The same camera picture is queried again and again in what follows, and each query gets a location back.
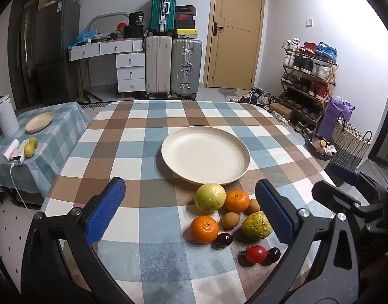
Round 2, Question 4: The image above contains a white drawer cabinet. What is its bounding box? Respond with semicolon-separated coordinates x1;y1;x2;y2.
115;51;147;98

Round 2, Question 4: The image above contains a purple gift bag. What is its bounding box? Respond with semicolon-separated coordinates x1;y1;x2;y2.
317;97;355;140

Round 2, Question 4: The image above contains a white curved desk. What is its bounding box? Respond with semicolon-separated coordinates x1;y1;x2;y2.
67;36;147;100

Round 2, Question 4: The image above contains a teal suitcase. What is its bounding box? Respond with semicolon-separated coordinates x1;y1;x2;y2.
150;0;177;34

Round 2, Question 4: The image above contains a blue plastic bag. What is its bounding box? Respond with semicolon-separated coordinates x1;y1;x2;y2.
75;29;99;43

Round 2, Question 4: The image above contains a dark purple plum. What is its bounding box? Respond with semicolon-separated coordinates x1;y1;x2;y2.
215;233;234;249

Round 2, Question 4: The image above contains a wrinkled green passion fruit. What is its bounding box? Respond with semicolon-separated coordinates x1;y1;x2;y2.
242;211;273;240

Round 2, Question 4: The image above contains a large cream plate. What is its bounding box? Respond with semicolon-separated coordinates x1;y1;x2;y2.
161;127;251;186

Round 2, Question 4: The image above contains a grey arched frame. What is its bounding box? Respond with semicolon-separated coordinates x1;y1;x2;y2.
87;12;129;34

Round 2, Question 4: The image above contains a woven grey basket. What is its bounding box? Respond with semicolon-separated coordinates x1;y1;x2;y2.
331;117;373;169

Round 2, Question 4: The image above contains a white power bank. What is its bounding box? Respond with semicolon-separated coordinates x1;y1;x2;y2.
11;139;29;167

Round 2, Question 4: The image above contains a grey refrigerator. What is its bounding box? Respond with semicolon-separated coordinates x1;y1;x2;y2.
34;0;82;108

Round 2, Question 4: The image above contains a white charging cable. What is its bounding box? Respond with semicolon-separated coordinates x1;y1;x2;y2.
10;164;27;209

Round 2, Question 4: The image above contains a dark purple grape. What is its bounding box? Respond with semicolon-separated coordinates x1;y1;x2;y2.
266;247;281;264

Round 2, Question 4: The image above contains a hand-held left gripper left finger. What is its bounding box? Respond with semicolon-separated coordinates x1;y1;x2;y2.
21;177;134;304

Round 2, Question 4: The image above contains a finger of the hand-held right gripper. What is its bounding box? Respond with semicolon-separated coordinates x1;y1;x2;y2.
312;180;372;219
328;162;388;197

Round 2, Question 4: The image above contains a beige suitcase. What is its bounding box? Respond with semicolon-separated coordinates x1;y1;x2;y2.
145;35;173;99

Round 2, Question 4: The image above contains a yellow and white box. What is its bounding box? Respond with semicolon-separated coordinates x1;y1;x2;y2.
174;28;199;40

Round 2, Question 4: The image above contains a cardboard box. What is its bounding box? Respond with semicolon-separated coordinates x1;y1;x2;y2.
269;103;292;119

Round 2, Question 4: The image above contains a black printed bag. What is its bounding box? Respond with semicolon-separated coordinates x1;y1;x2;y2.
128;12;145;27

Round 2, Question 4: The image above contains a tan wooden door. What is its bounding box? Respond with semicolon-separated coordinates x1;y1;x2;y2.
207;0;264;90

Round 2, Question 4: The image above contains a wooden shoe rack with shoes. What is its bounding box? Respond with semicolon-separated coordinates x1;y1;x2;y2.
280;38;339;132

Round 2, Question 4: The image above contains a teal checkered side tablecloth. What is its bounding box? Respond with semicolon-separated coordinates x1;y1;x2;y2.
0;102;91;197

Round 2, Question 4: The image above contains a silver suitcase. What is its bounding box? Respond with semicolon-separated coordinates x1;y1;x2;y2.
170;38;203;99

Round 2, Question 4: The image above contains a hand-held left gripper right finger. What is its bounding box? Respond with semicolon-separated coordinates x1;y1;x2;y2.
244;179;360;304

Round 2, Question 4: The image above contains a white cylindrical kettle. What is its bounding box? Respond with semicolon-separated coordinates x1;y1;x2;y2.
0;94;20;138

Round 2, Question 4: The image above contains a dark wardrobe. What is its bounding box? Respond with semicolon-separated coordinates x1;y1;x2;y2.
7;0;39;108

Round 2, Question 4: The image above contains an orange tangerine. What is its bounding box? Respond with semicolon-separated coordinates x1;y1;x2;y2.
225;189;250;214
190;215;219;244

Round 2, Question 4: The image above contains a brown longan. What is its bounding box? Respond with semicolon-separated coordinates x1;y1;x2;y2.
222;212;240;229
246;199;261;215

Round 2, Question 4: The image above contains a yellow-green guava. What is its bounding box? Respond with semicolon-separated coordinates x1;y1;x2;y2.
194;183;227;213

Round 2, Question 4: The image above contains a white handheld device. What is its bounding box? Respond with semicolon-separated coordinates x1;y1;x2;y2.
2;139;20;163

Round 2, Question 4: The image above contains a pile of shoes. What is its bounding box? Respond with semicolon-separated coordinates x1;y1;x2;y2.
230;87;272;106

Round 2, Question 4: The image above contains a red cherry tomato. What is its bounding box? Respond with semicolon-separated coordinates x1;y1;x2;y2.
239;245;268;265

